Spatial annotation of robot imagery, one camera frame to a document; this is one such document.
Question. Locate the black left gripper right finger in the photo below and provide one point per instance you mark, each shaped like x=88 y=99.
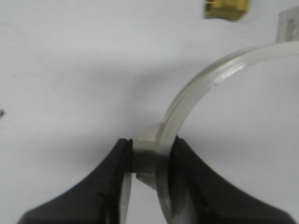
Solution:
x=200 y=196

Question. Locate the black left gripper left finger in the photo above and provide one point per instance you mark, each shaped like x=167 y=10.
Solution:
x=100 y=198

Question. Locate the white half pipe clamp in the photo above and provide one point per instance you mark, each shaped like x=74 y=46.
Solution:
x=151 y=150

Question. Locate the brass valve red handwheel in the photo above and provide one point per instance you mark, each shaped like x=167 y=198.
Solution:
x=231 y=10

